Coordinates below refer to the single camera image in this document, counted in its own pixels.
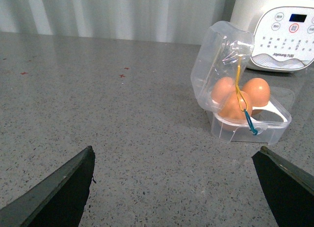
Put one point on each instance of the brown egg back right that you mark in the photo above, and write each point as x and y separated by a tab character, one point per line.
258	90

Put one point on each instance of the white Joyoung soy milk maker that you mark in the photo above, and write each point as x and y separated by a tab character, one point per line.
283	31

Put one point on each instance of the brown egg back left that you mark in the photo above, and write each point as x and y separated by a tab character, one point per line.
222	88

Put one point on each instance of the yellow rubber band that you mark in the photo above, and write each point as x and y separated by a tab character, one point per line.
240	98

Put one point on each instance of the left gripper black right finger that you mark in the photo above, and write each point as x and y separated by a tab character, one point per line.
289	190

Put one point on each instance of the blue rubber band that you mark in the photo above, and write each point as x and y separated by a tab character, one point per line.
249	122

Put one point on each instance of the brown egg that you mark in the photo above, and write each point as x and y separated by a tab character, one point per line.
222	88
258	90
231	111

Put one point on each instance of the brown egg front left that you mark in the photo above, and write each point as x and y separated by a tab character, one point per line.
231	111

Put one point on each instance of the clear plastic egg box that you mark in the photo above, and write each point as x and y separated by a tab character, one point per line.
221	48

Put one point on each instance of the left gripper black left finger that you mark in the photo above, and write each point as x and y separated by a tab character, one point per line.
58	200

